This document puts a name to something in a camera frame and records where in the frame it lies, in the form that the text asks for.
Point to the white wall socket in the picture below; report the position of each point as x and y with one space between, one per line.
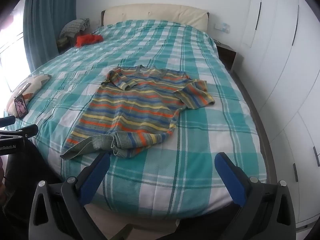
222 27

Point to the cream padded headboard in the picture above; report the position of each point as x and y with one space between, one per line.
155 13

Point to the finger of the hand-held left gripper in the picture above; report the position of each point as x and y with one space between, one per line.
7 121
26 131

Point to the teal curtain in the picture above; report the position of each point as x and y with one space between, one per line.
47 25

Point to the dark wooden nightstand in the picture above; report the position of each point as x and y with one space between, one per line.
226 55

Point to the smartphone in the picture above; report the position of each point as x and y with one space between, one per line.
20 106

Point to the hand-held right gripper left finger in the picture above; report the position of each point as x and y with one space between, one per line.
96 177

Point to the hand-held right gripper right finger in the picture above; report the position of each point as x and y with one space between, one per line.
228 177

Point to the red cloth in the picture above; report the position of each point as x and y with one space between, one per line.
88 40

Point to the patterned cream pillow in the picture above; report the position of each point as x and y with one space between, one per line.
32 85

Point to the grey knit pillow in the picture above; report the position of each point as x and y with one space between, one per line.
73 27

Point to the teal checked bed blanket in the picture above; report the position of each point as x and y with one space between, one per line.
175 55

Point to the white wardrobe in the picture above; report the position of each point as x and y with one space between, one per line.
280 55

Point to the striped knit shirt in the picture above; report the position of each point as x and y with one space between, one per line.
132 107

